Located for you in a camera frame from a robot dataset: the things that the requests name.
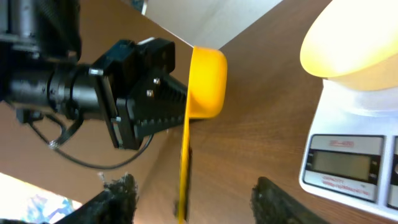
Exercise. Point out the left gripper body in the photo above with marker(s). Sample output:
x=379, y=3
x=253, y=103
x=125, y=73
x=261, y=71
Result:
x=116, y=72

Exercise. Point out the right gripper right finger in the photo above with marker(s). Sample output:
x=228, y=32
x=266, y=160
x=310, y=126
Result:
x=272, y=205

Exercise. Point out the yellow measuring scoop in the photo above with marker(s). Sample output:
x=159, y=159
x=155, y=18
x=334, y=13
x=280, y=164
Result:
x=205, y=98

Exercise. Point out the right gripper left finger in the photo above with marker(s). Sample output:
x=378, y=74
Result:
x=116, y=204

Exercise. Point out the yellow plastic bowl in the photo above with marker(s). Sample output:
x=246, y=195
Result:
x=354, y=43

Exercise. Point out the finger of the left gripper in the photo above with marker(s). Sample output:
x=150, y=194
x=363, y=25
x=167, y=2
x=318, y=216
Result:
x=156, y=102

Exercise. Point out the white digital kitchen scale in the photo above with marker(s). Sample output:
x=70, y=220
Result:
x=350, y=155

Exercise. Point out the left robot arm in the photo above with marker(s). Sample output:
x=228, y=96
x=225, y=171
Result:
x=41, y=72

